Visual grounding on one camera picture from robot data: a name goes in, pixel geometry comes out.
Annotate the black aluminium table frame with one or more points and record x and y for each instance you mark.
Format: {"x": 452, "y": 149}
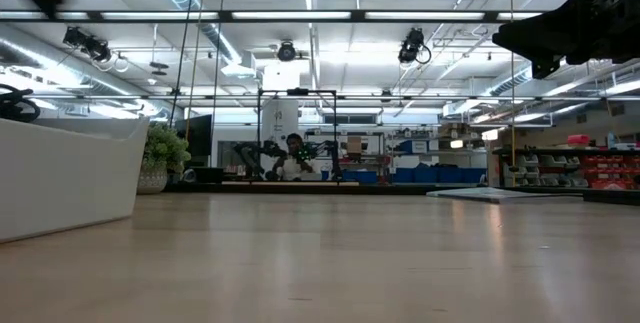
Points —
{"x": 300, "y": 189}

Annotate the person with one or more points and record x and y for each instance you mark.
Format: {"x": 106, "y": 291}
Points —
{"x": 294, "y": 163}

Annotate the overhead light bar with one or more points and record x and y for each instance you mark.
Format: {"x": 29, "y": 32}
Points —
{"x": 290, "y": 15}

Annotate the green potted plant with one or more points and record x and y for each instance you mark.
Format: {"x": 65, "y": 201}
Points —
{"x": 162, "y": 155}

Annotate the black ceiling camera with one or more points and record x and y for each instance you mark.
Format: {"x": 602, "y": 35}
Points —
{"x": 412, "y": 45}
{"x": 286, "y": 51}
{"x": 87, "y": 44}

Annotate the shelf with red bins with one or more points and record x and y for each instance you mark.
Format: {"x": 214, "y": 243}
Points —
{"x": 590, "y": 168}

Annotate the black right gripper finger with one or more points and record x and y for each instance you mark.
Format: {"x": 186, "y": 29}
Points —
{"x": 540, "y": 43}

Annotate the white plastic tray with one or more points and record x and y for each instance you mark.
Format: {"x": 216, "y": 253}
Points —
{"x": 65, "y": 173}

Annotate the black background robot rig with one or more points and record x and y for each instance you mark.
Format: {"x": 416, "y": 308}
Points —
{"x": 260, "y": 153}

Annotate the black monitor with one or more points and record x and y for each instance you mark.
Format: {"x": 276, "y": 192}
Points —
{"x": 197, "y": 135}

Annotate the cardboard box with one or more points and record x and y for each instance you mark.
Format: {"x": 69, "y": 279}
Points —
{"x": 356, "y": 145}

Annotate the blue storage bins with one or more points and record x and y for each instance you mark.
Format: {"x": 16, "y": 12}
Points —
{"x": 430, "y": 174}

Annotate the white column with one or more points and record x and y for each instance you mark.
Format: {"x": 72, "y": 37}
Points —
{"x": 277, "y": 120}

